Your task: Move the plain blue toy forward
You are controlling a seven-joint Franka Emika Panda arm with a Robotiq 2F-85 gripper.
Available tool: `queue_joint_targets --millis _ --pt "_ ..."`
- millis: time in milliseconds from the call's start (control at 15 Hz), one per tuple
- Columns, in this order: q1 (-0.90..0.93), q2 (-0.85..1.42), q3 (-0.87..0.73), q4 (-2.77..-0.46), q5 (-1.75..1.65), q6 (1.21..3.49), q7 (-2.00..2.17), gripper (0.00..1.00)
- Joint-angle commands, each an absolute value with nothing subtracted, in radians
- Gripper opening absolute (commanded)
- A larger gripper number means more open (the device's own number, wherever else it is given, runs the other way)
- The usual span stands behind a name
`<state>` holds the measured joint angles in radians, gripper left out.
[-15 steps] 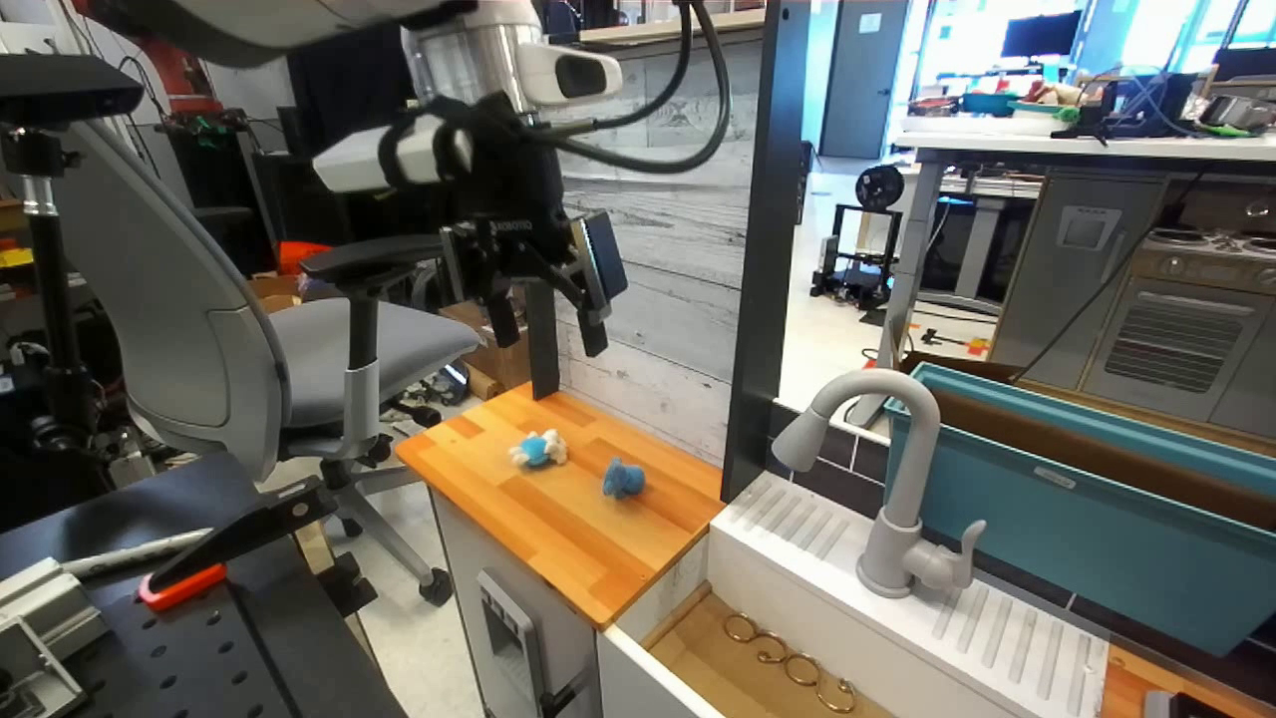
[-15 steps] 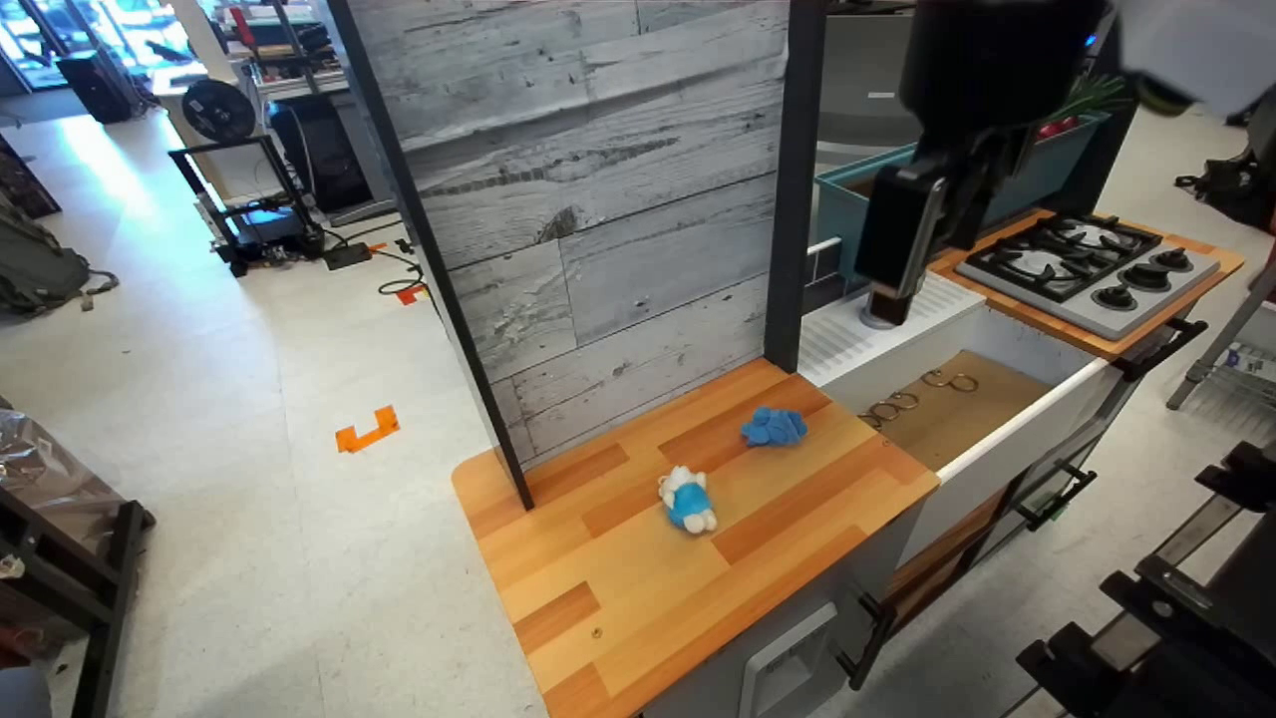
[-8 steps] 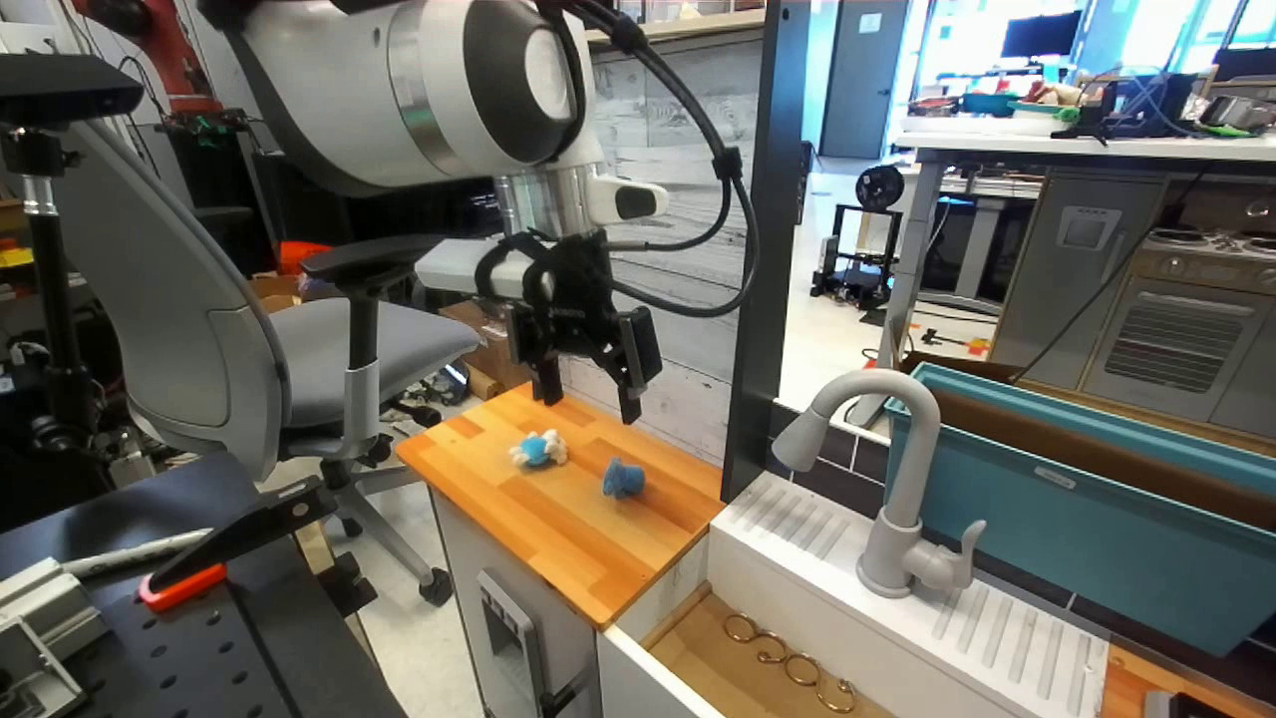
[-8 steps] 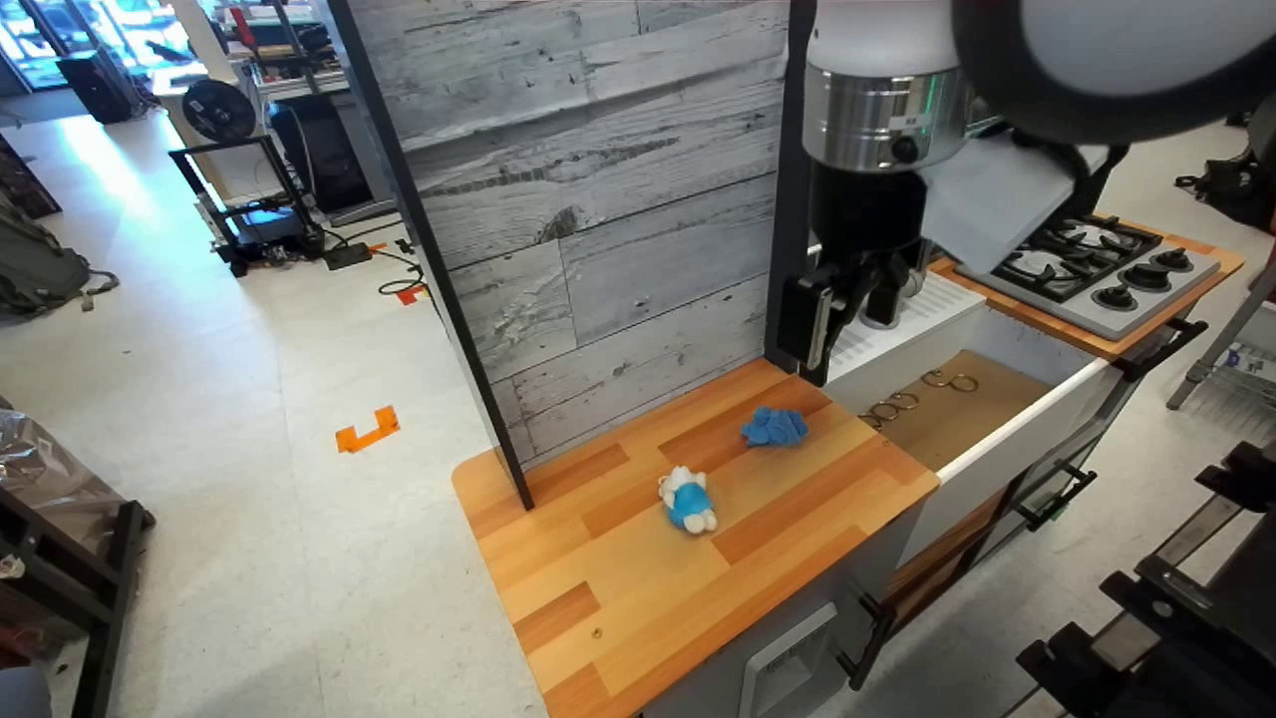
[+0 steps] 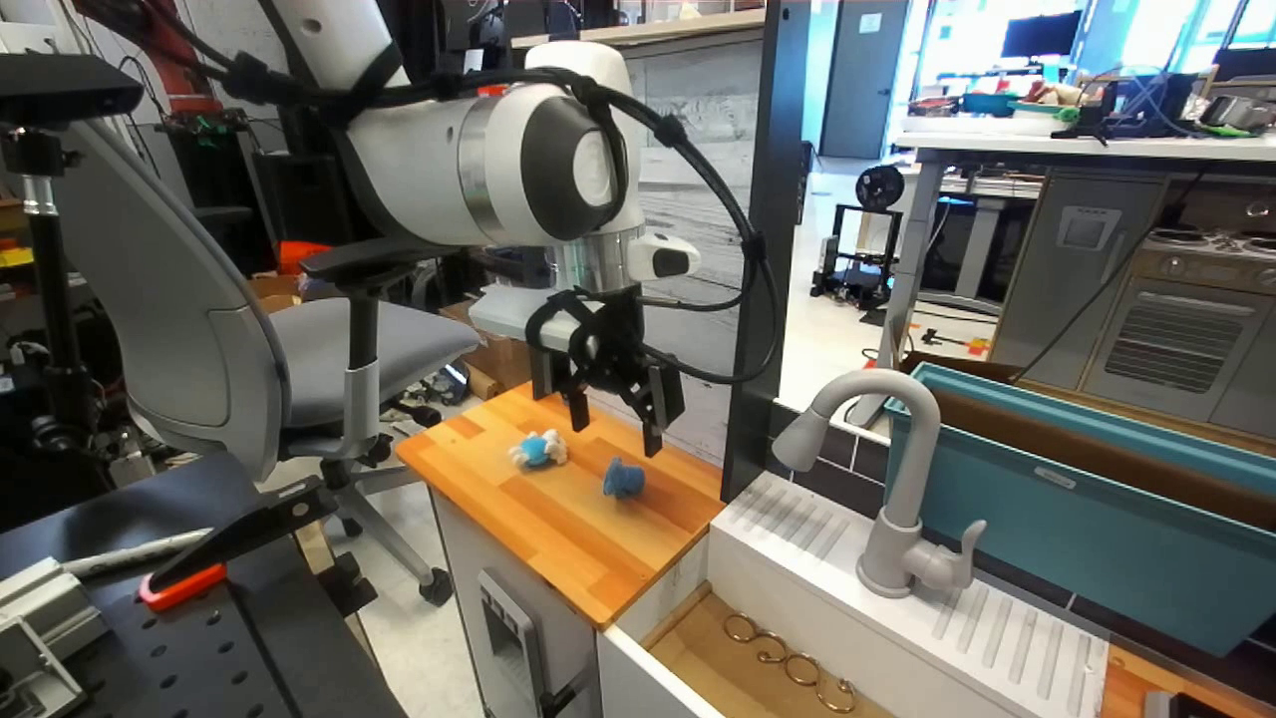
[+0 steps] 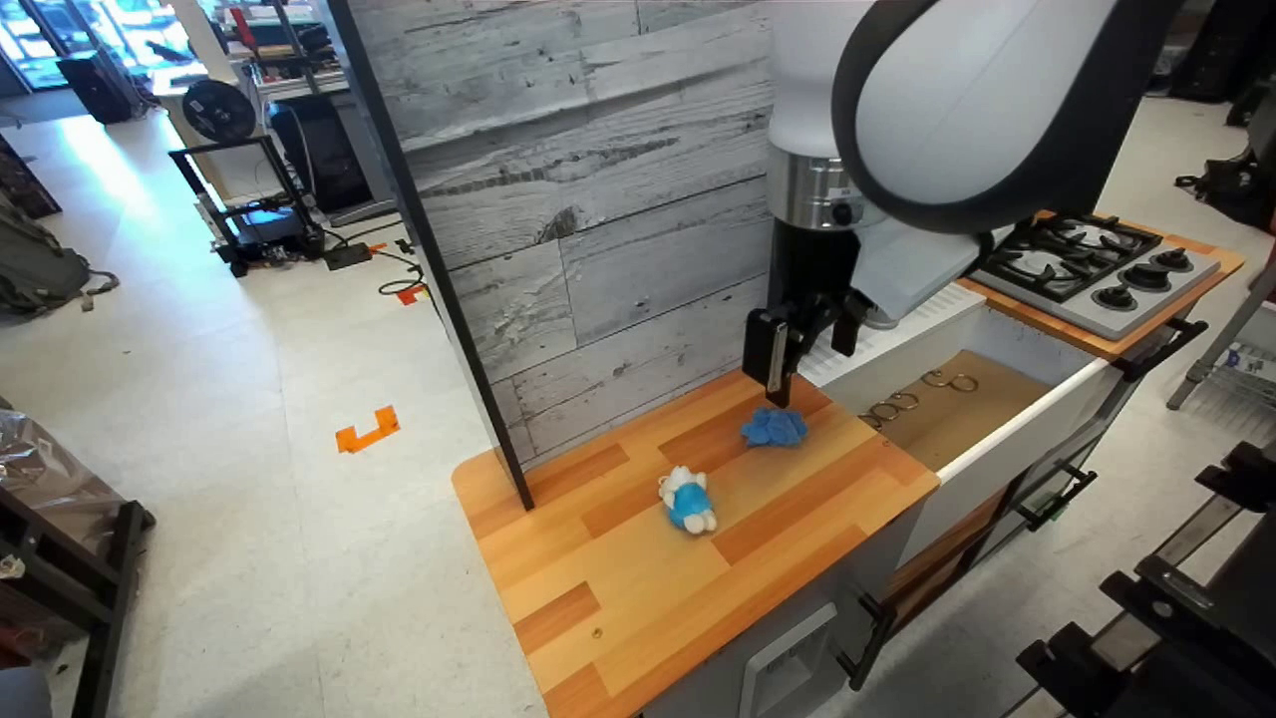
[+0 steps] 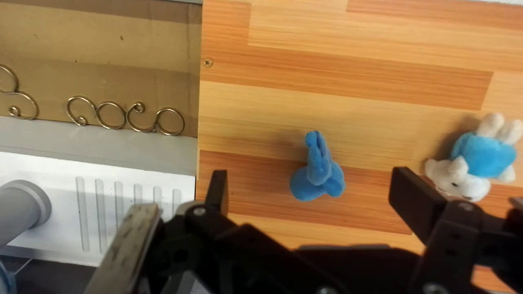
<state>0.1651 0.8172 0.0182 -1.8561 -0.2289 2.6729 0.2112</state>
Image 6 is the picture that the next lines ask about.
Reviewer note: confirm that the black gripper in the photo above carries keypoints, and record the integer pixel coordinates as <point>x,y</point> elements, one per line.
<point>814,263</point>

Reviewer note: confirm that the grey toy stove top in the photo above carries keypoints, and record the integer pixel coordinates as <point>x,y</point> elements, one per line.
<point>1090,274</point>

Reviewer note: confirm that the small orange floor tape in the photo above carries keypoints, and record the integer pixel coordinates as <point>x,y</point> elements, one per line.
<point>407,293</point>

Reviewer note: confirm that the plain blue toy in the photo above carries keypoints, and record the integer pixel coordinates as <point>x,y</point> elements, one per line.
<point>776,427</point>

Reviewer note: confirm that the blue and white toy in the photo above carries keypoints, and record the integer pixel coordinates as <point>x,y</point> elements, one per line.
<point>687,501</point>

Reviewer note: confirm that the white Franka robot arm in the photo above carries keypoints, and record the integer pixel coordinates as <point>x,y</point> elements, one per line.
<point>981,106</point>

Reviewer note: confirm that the open wooden drawer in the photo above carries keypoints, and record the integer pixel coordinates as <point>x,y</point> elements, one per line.
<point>920,347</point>

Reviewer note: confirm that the black tripod stand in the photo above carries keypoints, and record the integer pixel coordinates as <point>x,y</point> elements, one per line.
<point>1183,622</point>

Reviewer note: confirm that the black 3D printer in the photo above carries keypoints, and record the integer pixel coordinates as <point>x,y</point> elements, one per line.
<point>221,112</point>

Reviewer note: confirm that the grey backpack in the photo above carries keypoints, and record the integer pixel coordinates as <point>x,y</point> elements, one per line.
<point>43,263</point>

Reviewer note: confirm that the thin black frame post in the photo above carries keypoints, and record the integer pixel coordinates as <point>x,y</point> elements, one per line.
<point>441,281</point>

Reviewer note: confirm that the black floor rack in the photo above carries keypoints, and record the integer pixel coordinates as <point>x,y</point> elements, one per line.
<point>94,585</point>

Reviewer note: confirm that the grey wood backsplash panel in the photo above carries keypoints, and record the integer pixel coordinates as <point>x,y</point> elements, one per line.
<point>573,201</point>

